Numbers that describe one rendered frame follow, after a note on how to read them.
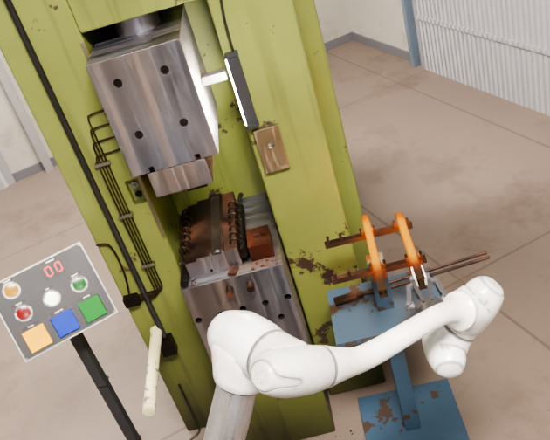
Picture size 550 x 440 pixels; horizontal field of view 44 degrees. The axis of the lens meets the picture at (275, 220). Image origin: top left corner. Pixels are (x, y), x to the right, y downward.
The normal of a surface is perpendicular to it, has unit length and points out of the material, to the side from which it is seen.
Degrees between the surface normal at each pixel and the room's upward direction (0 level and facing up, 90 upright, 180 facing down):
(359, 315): 0
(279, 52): 90
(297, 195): 90
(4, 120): 90
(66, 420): 0
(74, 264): 60
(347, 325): 0
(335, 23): 90
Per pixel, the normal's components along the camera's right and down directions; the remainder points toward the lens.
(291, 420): 0.08, 0.52
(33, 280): 0.29, -0.10
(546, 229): -0.26, -0.81
